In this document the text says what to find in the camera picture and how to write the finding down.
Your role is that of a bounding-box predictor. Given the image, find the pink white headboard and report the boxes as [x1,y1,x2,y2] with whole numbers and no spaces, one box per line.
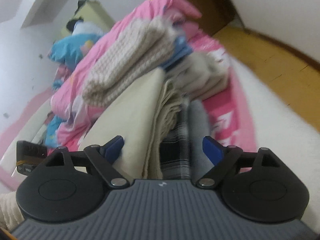
[1,88,53,191]

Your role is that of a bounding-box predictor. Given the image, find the cream knitted sleeve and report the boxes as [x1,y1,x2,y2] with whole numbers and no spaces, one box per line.
[0,192,24,231]

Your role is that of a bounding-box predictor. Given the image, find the black white checkered garment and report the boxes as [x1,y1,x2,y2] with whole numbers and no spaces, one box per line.
[159,98,191,180]

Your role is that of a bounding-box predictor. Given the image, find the pink floral bed sheet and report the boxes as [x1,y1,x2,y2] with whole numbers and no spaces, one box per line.
[189,31,257,152]

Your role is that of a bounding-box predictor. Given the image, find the beige khaki trousers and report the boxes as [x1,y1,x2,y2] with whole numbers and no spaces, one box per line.
[79,68,182,179]

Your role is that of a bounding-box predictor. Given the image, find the dark blue folded garment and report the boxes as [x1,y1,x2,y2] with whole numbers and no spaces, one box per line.
[159,36,193,72]

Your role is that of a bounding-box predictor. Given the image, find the cream folded garment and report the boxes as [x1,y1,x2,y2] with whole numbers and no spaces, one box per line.
[166,52,229,100]

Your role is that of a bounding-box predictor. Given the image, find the pink and blue quilt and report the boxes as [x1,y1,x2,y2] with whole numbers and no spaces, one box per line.
[45,0,202,150]

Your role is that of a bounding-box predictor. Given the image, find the beige knitted folded sweater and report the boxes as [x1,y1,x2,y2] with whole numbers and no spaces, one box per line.
[82,17,179,107]

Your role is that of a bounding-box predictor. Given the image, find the grey folded garment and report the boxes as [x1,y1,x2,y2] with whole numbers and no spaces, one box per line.
[188,100,214,182]

